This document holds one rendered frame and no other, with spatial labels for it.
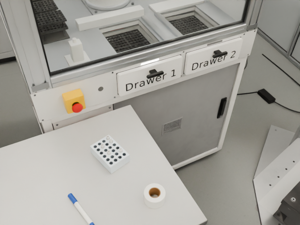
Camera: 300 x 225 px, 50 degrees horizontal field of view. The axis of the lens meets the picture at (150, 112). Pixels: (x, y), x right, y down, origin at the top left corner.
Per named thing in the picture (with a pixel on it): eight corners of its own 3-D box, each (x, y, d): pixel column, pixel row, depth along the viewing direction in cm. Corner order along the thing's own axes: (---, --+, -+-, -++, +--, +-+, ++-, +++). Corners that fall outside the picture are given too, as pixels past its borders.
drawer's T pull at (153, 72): (164, 74, 129) (164, 71, 128) (147, 79, 127) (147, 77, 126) (160, 69, 131) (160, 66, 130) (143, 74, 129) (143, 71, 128)
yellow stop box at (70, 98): (86, 110, 123) (84, 95, 118) (68, 115, 120) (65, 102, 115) (82, 101, 126) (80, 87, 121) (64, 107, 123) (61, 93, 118)
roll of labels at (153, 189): (166, 192, 107) (167, 185, 104) (162, 210, 102) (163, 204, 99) (146, 187, 108) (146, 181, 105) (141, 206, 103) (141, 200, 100)
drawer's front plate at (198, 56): (238, 59, 151) (243, 38, 143) (185, 76, 142) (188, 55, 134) (235, 56, 152) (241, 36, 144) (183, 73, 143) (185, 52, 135)
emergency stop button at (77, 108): (84, 111, 120) (82, 104, 117) (73, 115, 118) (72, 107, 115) (81, 106, 121) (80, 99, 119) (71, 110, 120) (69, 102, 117)
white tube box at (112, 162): (130, 161, 116) (129, 154, 113) (111, 173, 112) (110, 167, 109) (109, 140, 122) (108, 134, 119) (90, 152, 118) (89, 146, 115)
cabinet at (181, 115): (223, 155, 214) (252, 55, 157) (73, 220, 180) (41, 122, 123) (156, 74, 273) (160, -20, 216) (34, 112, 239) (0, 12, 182)
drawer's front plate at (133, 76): (181, 77, 141) (183, 56, 133) (119, 97, 131) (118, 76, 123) (178, 75, 142) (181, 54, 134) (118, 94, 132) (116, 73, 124)
